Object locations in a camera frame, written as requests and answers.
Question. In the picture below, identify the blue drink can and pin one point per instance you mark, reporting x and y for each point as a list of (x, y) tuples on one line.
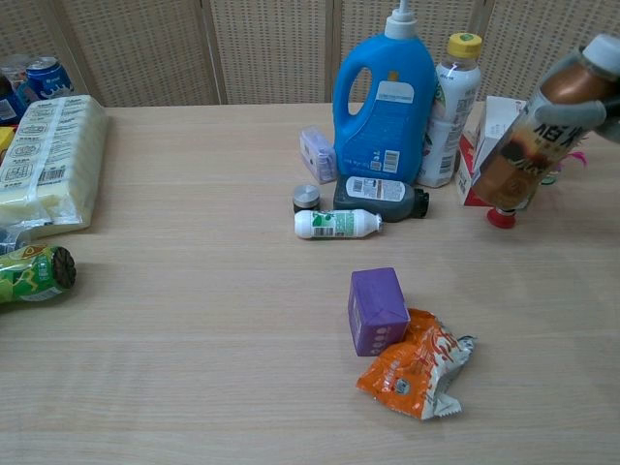
[(48, 80)]

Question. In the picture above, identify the green label drink bottle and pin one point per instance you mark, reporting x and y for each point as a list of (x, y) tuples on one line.
[(34, 273)]

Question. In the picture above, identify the small jar silver lid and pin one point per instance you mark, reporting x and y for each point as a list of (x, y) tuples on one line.
[(306, 198)]

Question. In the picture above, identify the white bottle yellow cap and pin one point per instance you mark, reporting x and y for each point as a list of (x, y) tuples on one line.
[(453, 111)]

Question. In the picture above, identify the white bottle green print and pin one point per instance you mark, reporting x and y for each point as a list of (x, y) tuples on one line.
[(334, 224)]

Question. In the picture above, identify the colourful feather shuttlecock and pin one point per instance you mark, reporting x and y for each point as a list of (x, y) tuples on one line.
[(501, 218)]

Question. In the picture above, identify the blue detergent pump bottle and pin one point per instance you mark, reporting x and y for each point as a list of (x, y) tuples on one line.
[(382, 116)]

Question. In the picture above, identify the clear glass cup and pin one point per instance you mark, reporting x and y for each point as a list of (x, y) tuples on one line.
[(12, 65)]

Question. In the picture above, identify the dark grey bottle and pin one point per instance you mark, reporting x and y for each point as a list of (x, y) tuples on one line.
[(378, 196)]

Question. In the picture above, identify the yellow biscuit pack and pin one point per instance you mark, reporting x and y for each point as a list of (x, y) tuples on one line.
[(5, 136)]

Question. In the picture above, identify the white cardboard box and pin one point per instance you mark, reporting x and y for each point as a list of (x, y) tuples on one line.
[(499, 121)]

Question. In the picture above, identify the small lavender box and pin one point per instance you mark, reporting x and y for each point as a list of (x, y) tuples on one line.
[(315, 152)]

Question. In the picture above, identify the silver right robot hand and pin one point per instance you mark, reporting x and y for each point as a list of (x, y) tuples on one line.
[(571, 115)]

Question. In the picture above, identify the orange snack bag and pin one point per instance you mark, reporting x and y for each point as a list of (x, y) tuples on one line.
[(412, 373)]

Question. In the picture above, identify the brown tea bottle white cap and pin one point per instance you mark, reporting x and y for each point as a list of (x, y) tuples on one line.
[(513, 164)]

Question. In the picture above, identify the red and white carton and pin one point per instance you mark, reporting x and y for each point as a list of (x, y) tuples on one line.
[(465, 184)]

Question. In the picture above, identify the large white tissue pack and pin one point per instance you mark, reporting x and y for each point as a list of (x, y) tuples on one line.
[(53, 155)]

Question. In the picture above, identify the woven folding screen panel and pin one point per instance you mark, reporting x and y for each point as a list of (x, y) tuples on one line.
[(26, 24), (276, 48), (445, 19), (533, 29), (140, 48)]

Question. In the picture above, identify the purple small carton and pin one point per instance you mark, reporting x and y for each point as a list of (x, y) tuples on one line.
[(375, 310)]

